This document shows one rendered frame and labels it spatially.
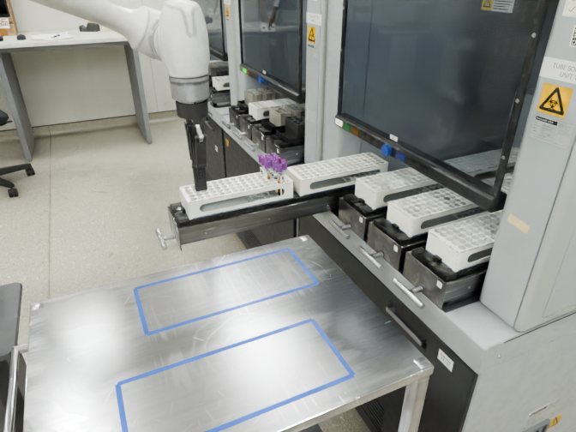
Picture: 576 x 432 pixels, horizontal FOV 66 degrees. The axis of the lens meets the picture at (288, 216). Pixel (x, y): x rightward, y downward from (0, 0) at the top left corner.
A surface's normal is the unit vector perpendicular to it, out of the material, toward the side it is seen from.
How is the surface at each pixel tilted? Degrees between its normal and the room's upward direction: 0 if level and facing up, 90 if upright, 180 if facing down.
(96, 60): 90
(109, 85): 90
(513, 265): 90
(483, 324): 0
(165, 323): 0
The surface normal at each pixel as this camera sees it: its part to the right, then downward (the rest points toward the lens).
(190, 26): 0.52, 0.27
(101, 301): 0.00, -0.87
